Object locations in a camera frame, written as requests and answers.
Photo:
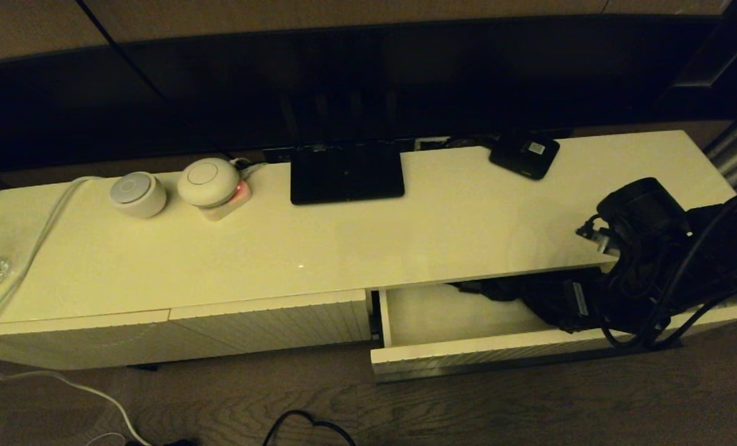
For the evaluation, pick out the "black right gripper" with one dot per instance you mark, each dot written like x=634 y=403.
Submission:
x=622 y=297

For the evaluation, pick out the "black umbrella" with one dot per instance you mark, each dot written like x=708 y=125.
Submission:
x=529 y=297

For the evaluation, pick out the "white cabinet drawer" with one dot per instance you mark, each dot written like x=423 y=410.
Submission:
x=443 y=322

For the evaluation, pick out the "white tv cabinet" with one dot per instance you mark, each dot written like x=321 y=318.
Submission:
x=344 y=248

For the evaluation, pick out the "black box with white label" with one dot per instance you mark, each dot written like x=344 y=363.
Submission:
x=523 y=155

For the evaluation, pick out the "white ribbed cabinet front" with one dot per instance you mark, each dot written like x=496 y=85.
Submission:
x=65 y=344
x=269 y=322

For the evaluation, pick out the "large black television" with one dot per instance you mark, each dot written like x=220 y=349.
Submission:
x=344 y=80

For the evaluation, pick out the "white power strip red light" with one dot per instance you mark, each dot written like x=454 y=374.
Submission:
x=231 y=209

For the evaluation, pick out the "white round dome device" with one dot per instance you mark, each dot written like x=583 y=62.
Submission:
x=207 y=181

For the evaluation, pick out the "white speaker with grey top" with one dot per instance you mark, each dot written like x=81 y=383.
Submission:
x=137 y=194

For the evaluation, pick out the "white wall socket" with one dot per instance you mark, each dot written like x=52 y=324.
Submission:
x=430 y=144

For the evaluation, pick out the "black television base plate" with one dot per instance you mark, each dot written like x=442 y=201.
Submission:
x=347 y=176

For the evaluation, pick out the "dark framed wall panel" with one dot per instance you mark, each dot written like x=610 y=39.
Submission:
x=715 y=59

